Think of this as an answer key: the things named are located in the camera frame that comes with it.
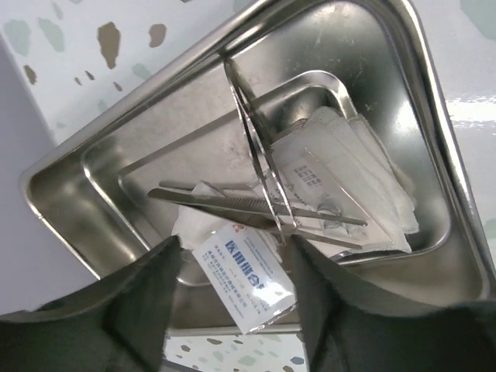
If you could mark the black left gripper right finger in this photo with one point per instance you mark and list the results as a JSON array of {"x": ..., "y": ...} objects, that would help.
[{"x": 349, "y": 324}]

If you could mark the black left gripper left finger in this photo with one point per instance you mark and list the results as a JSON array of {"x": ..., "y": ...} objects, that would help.
[{"x": 116, "y": 324}]

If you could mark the white suture packet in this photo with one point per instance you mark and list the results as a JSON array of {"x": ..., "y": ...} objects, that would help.
[{"x": 246, "y": 276}]

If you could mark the long steel tweezers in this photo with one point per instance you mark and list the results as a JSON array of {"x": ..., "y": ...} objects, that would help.
[{"x": 256, "y": 213}]

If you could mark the clear suture packet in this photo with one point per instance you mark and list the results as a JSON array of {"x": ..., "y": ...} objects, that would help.
[{"x": 312, "y": 187}]

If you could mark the stainless steel tray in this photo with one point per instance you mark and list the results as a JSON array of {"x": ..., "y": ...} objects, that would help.
[{"x": 366, "y": 58}]

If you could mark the short steel tweezers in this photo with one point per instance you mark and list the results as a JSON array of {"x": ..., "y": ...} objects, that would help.
[{"x": 258, "y": 141}]

